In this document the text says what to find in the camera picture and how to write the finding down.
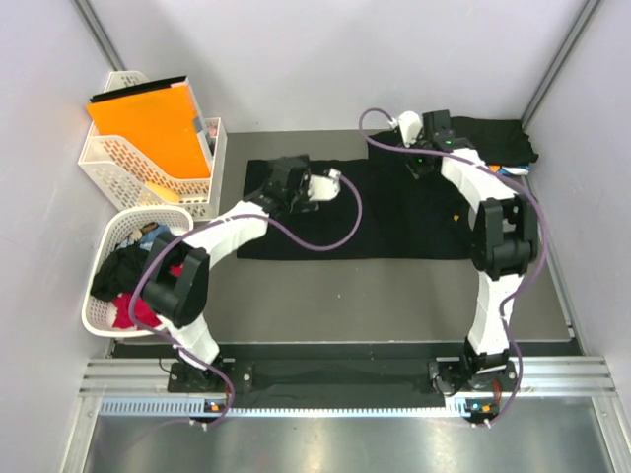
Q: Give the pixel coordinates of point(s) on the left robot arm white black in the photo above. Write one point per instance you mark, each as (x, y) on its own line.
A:
(175, 278)

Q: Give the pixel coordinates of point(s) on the black t shirt flower print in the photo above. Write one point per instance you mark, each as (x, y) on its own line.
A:
(385, 212)

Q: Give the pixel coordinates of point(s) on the black garment in basket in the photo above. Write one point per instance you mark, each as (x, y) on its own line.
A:
(120, 273)

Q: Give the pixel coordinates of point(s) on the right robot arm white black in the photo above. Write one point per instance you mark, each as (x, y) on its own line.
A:
(504, 243)

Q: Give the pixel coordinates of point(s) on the blue garment in basket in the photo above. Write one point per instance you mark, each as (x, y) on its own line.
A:
(144, 236)

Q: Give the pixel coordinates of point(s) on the folded black t shirt stack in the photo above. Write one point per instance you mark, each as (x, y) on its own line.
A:
(501, 144)

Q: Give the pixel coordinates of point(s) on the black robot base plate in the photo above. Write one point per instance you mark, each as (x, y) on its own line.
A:
(337, 375)

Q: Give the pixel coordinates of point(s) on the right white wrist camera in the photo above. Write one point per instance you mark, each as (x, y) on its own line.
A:
(410, 127)

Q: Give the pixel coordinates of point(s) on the black folder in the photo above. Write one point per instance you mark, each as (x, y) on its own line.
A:
(138, 89)

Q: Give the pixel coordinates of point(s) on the white oval laundry basket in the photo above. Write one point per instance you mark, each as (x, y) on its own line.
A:
(97, 316)

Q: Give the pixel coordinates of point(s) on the orange folder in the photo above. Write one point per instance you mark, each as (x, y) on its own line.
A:
(165, 125)

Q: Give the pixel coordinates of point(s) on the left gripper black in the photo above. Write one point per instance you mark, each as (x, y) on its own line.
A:
(304, 203)

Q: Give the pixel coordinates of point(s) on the white perforated file organizer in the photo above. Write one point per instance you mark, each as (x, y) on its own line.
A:
(120, 170)

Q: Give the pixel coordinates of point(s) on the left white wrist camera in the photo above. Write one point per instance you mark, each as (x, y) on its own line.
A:
(324, 188)

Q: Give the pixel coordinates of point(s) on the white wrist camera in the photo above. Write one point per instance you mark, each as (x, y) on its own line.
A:
(324, 188)
(410, 127)

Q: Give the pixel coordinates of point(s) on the aluminium frame rail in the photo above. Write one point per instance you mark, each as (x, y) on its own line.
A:
(138, 387)

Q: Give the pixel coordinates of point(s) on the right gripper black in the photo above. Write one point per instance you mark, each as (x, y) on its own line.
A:
(418, 170)

